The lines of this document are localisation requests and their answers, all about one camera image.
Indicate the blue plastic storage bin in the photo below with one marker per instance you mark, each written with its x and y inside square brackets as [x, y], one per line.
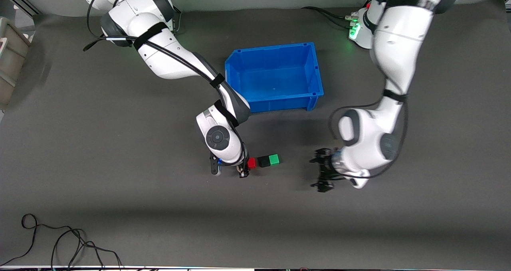
[279, 79]

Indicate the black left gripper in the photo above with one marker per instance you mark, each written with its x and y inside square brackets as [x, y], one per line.
[326, 168]

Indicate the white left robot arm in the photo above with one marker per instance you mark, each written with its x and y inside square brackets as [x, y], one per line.
[399, 43]

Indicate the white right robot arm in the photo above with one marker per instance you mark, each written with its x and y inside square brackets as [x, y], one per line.
[159, 59]

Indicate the black cube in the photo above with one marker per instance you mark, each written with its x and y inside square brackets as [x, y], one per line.
[263, 162]

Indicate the green cube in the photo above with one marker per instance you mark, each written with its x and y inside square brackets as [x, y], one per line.
[274, 159]

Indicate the red cube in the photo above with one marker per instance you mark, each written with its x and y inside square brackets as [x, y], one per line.
[252, 163]

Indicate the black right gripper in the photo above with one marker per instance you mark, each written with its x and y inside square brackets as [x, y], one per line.
[242, 171]

